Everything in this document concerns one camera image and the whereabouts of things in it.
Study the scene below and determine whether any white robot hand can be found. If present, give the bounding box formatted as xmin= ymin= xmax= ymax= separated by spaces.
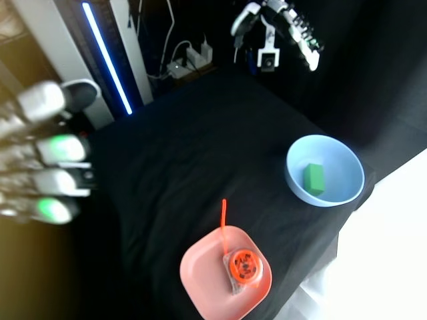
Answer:
xmin=0 ymin=79 xmax=101 ymax=225
xmin=230 ymin=0 xmax=325 ymax=72

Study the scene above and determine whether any green block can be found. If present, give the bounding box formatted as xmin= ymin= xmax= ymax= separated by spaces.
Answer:
xmin=302 ymin=163 xmax=325 ymax=196

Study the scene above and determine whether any orange toy with stick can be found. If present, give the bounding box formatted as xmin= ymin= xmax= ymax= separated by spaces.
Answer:
xmin=220 ymin=199 xmax=265 ymax=296

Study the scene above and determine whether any light blue bowl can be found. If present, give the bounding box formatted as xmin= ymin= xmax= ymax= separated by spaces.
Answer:
xmin=284 ymin=134 xmax=366 ymax=207

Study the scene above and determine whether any pink square plate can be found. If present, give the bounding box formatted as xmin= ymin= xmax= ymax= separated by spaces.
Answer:
xmin=179 ymin=225 xmax=273 ymax=320

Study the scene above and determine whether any blue light strip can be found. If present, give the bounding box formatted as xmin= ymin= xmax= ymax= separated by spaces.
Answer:
xmin=81 ymin=1 xmax=134 ymax=116

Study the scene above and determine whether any white charger plug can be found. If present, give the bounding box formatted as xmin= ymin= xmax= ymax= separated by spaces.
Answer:
xmin=199 ymin=34 xmax=214 ymax=60

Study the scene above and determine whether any white robot column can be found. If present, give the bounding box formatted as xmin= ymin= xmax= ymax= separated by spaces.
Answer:
xmin=11 ymin=0 xmax=154 ymax=131

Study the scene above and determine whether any white power strip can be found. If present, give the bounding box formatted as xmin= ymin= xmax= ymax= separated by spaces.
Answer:
xmin=166 ymin=46 xmax=214 ymax=80

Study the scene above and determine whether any black table cloth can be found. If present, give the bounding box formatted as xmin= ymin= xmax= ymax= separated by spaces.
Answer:
xmin=65 ymin=66 xmax=377 ymax=320

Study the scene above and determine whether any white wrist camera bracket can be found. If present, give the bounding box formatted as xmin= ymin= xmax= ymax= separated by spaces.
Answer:
xmin=256 ymin=23 xmax=281 ymax=73

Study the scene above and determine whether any white hanging cable connector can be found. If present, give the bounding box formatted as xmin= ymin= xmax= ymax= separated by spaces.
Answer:
xmin=233 ymin=35 xmax=243 ymax=64

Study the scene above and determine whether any white power cable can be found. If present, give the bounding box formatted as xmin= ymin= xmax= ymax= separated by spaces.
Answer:
xmin=146 ymin=0 xmax=193 ymax=80

